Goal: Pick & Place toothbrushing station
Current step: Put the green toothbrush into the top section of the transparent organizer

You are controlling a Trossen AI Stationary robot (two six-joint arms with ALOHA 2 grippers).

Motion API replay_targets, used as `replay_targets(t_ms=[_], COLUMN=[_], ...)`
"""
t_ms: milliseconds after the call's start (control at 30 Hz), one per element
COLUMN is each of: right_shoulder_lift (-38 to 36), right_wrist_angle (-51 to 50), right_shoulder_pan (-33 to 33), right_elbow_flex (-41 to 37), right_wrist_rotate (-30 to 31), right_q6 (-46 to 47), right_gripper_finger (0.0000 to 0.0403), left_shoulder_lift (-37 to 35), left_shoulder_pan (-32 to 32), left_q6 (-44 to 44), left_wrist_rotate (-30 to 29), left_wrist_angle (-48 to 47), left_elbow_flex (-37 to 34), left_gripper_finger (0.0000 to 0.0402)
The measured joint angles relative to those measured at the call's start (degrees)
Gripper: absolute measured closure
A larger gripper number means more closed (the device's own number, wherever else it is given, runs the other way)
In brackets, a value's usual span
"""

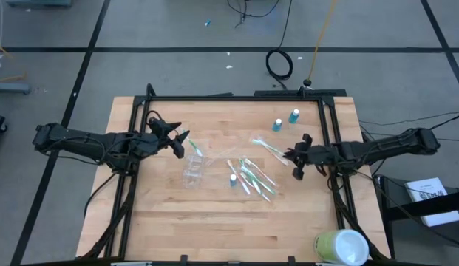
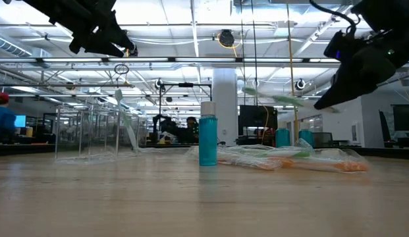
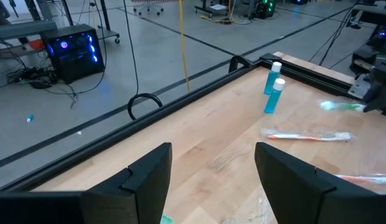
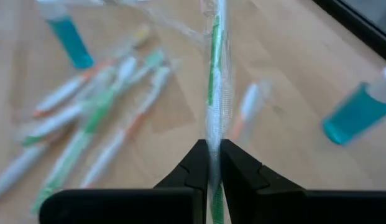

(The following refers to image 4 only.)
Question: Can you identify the black aluminium table frame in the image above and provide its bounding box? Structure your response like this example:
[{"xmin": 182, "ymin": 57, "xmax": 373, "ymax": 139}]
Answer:
[{"xmin": 310, "ymin": 0, "xmax": 386, "ymax": 65}]

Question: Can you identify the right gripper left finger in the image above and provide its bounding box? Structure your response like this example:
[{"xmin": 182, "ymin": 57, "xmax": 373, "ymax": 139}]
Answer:
[{"xmin": 39, "ymin": 139, "xmax": 209, "ymax": 224}]

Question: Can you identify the blue mouthwash bottle white cap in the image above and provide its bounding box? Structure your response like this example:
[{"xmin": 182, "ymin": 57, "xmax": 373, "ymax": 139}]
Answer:
[
  {"xmin": 321, "ymin": 65, "xmax": 386, "ymax": 146},
  {"xmin": 37, "ymin": 0, "xmax": 94, "ymax": 70}
]

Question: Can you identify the green toothbrush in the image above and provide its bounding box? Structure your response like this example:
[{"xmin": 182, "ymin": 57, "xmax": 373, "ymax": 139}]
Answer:
[
  {"xmin": 21, "ymin": 49, "xmax": 166, "ymax": 147},
  {"xmin": 30, "ymin": 55, "xmax": 139, "ymax": 215},
  {"xmin": 200, "ymin": 0, "xmax": 236, "ymax": 224}
]

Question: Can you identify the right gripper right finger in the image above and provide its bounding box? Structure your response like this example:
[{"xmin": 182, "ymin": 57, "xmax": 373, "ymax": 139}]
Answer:
[{"xmin": 220, "ymin": 139, "xmax": 386, "ymax": 224}]

